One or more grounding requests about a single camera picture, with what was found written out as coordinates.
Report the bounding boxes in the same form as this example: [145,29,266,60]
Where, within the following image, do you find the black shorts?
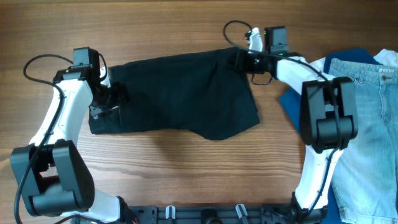
[89,48,260,140]

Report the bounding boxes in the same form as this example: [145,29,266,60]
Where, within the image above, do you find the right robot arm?
[236,26,358,223]

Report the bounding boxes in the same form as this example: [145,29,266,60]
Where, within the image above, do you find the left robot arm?
[10,47,139,223]

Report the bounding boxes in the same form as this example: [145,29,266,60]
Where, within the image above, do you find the blue garment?
[279,48,380,224]

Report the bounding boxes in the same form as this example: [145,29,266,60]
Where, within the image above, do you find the white garment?
[310,48,397,73]

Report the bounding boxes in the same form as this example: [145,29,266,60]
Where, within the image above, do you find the light blue jeans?
[329,58,397,223]

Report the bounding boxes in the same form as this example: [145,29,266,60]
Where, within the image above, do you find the left black camera cable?
[14,52,108,224]

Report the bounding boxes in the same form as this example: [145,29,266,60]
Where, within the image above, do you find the black camera cable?
[223,20,343,218]
[14,52,108,224]

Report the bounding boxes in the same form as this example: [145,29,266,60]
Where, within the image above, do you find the right black camera cable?
[223,20,343,218]

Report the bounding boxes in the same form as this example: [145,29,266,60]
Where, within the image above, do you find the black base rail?
[130,203,290,224]

